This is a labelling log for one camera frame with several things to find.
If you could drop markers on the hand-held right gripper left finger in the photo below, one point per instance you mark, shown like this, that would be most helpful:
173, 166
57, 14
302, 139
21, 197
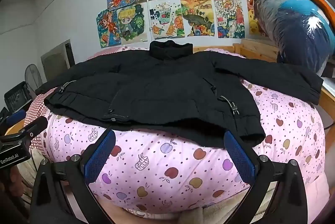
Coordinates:
100, 153

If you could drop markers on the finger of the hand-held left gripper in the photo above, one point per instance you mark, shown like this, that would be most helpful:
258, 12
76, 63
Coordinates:
35, 127
15, 118

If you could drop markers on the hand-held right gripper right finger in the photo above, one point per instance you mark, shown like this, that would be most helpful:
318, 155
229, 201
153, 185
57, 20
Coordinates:
238, 153

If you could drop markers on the black padded jacket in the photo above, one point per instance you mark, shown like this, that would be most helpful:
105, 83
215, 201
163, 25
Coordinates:
157, 88

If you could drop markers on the black plastic crate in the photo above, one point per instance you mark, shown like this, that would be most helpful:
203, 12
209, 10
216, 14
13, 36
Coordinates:
15, 96

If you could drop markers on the standing electric fan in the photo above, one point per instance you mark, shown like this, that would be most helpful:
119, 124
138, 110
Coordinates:
32, 77

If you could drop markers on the beige fleece cloth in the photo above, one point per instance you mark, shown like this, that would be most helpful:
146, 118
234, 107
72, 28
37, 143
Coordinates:
209, 213

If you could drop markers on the pink apple printed quilt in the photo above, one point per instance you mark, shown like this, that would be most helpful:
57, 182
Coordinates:
170, 158

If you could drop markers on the clear plastic bag of bedding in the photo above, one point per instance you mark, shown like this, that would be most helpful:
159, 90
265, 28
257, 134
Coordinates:
293, 28

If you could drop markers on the grey wall cabinet door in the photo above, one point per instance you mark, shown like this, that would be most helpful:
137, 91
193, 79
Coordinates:
55, 62

